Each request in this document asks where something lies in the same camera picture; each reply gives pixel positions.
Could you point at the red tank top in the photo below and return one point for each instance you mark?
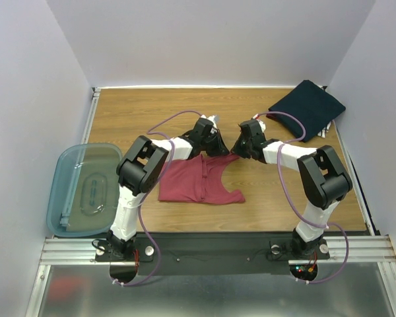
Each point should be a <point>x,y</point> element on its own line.
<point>198,180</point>

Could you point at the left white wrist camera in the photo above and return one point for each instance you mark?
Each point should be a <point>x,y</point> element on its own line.
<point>213,118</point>

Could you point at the aluminium frame rail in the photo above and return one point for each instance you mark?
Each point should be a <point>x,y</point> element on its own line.
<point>91,114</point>

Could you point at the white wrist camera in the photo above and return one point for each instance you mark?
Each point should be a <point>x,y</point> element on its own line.
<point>260,122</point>
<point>213,118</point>

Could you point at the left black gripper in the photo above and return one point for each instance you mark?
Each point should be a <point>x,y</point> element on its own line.
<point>221,149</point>

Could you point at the folded white patterned garment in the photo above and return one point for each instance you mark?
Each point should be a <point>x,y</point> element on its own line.
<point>323,133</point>

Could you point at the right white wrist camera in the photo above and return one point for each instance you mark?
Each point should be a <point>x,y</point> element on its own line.
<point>260,122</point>

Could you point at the folded dark red garment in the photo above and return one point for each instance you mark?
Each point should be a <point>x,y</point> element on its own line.
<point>272,116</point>

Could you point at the clear blue plastic bin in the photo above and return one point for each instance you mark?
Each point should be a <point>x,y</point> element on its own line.
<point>84,192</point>

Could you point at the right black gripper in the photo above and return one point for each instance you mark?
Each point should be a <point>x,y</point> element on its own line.
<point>243,142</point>

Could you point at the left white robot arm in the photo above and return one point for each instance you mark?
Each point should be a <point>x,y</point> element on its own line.
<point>143,166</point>

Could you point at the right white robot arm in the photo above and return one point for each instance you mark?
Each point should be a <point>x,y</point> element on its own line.
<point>325,180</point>

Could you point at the folded navy tank top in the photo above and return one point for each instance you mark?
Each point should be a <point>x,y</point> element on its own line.
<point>307,108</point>

